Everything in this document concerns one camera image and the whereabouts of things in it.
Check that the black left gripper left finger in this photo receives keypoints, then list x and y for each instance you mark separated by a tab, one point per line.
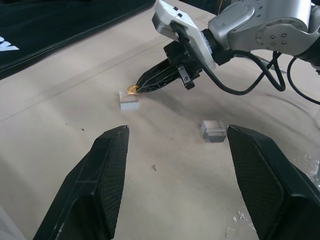
100	180

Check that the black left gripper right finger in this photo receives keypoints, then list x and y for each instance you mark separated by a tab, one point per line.
270	185

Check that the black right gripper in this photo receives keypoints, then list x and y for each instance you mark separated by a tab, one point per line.
178	53

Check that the gold coin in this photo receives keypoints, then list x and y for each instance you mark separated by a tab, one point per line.
131	90

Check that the clear acrylic block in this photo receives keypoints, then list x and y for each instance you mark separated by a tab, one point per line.
213	132
128	102

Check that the crumpled clear plastic film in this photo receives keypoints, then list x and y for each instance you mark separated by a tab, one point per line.
311	167

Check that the black mat with white print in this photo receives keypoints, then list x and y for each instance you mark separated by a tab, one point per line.
50	27

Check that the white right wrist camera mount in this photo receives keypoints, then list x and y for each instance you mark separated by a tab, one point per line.
192	32

